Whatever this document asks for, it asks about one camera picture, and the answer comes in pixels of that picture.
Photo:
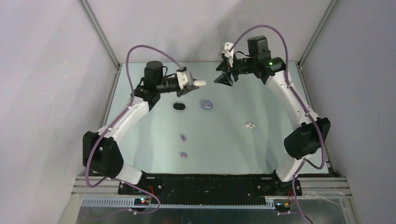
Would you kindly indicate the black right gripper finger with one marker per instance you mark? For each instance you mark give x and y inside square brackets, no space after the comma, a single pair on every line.
[229,81]
[221,79]

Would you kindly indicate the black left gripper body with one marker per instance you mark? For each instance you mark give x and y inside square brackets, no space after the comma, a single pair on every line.
[182,91]

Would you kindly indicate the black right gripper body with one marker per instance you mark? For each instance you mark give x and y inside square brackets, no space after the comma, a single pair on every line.
[229,70]

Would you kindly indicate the white earbud charging case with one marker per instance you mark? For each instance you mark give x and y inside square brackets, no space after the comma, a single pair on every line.
[199,83]

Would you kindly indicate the black earbud charging case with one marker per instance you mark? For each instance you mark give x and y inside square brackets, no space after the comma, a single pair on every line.
[179,106]

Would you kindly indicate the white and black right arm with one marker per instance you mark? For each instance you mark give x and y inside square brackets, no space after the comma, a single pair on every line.
[309,130]

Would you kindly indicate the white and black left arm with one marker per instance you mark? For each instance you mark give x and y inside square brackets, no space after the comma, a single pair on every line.
[101,152]

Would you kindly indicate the purple earbud charging case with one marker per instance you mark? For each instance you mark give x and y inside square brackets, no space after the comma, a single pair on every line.
[206,104]

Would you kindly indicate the purple earbud far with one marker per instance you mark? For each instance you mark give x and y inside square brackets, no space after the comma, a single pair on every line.
[183,137]

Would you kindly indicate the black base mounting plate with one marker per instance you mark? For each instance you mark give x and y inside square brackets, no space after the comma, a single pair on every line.
[215,190]

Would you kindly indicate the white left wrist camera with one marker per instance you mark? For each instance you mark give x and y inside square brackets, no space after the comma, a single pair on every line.
[184,76]

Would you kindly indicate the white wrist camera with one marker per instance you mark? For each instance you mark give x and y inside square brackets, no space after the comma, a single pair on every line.
[184,76]
[227,50]

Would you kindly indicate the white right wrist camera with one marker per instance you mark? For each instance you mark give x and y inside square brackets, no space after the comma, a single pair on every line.
[227,50]

